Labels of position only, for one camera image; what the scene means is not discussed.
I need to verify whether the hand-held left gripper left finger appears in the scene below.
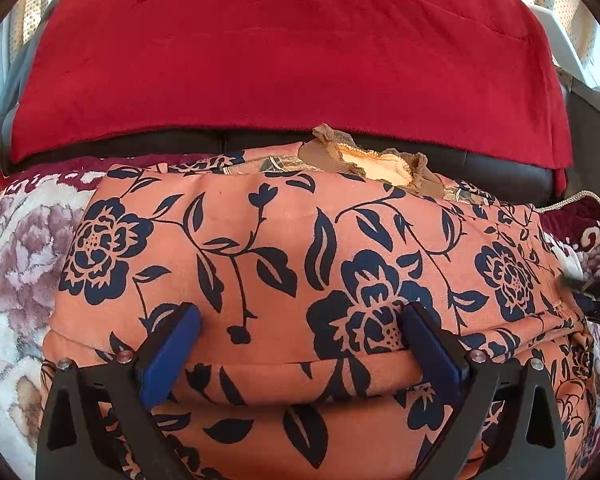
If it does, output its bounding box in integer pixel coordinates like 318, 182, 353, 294
35, 302, 203, 480

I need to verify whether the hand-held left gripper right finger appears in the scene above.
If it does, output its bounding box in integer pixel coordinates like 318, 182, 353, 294
401, 301, 568, 480

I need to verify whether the orange floral garment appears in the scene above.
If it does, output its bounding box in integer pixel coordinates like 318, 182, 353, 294
40, 124, 600, 480

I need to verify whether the floral plush blanket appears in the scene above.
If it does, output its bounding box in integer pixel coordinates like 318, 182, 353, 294
0, 152, 600, 476

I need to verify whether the black leather sofa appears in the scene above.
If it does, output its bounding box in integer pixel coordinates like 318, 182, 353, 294
5, 80, 600, 206

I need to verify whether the white plastic chair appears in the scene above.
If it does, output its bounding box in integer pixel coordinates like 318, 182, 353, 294
527, 2, 593, 93

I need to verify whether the red blanket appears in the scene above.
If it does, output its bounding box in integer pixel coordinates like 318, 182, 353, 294
9, 0, 573, 196

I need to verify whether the grey appliance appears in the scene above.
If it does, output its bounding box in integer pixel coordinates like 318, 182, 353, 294
0, 5, 48, 128

